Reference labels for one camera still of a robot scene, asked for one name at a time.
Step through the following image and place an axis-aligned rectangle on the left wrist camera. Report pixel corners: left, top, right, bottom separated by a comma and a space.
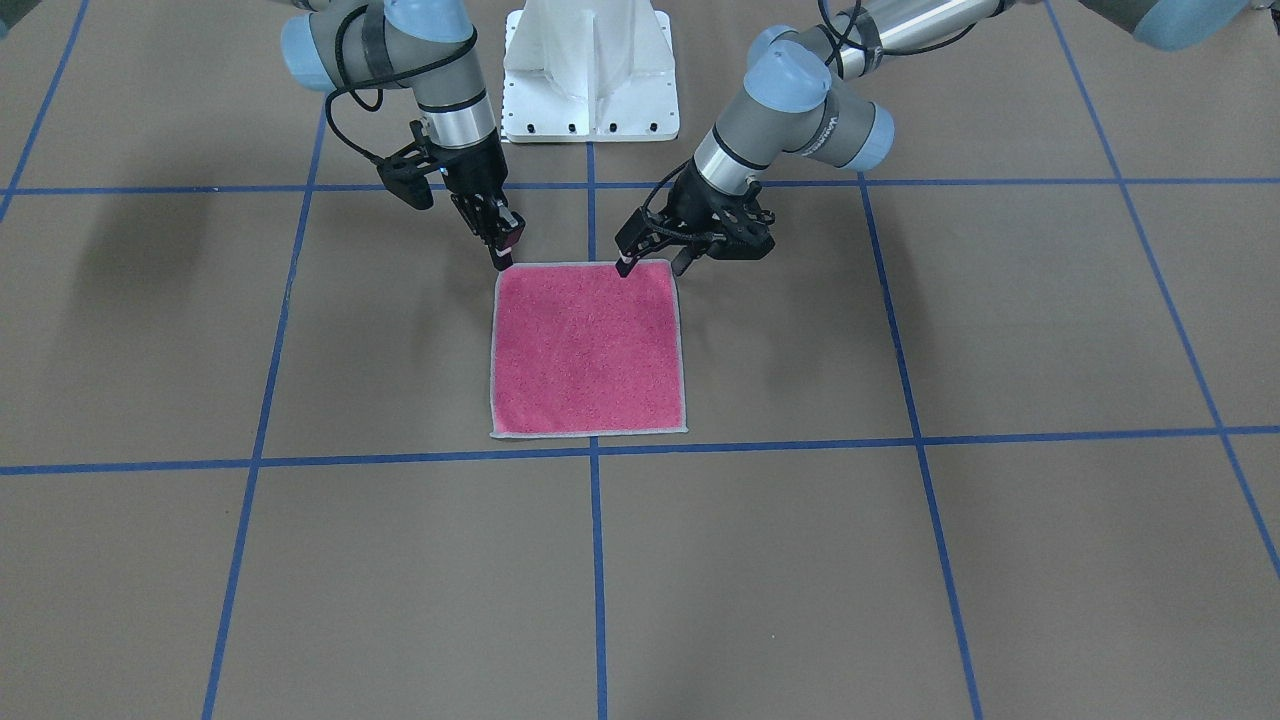
707, 205, 776, 261

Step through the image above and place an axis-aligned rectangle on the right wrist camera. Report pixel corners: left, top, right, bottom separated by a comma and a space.
375, 141, 442, 211

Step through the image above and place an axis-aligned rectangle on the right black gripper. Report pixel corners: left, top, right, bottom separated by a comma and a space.
440, 135, 525, 272

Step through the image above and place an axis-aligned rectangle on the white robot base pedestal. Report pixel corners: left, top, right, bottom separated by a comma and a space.
500, 1, 681, 143

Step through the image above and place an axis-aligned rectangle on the pink and grey towel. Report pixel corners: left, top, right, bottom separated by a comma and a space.
489, 259, 689, 439

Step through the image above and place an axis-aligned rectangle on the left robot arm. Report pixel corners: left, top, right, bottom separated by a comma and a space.
614, 1, 1009, 275

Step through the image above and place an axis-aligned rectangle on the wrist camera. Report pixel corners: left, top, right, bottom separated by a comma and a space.
707, 205, 776, 261
375, 141, 442, 211

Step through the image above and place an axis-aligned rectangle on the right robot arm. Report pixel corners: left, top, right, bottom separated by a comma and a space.
280, 1, 526, 272

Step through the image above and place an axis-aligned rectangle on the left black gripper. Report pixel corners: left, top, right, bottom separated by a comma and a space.
614, 161, 764, 278

